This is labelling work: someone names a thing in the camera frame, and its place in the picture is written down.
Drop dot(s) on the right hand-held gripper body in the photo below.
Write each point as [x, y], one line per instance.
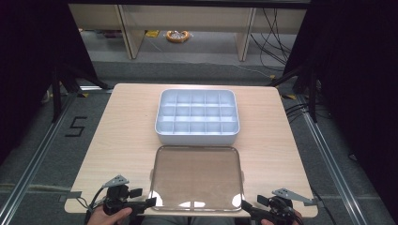
[281, 206]

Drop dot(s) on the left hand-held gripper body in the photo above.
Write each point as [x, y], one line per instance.
[117, 197]

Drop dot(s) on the clear plastic box lid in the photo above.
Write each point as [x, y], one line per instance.
[196, 178]

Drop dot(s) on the white compartment organizer box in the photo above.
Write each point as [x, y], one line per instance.
[197, 112]

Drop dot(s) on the person's right hand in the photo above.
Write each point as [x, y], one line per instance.
[270, 222]

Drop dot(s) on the person's left hand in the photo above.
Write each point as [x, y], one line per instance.
[108, 218]

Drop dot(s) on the black metal stand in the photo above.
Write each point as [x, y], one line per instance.
[57, 93]
[312, 93]

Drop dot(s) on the black curtain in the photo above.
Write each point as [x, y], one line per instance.
[28, 62]
[359, 78]

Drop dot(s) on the yellow flat item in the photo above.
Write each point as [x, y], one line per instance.
[152, 33]

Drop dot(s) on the beige wooden shelf unit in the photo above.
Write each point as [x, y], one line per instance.
[187, 17]

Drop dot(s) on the grey table bracket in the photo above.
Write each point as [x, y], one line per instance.
[316, 202]
[71, 195]

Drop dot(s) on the short aluminium floor rail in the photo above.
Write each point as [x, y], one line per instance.
[94, 88]

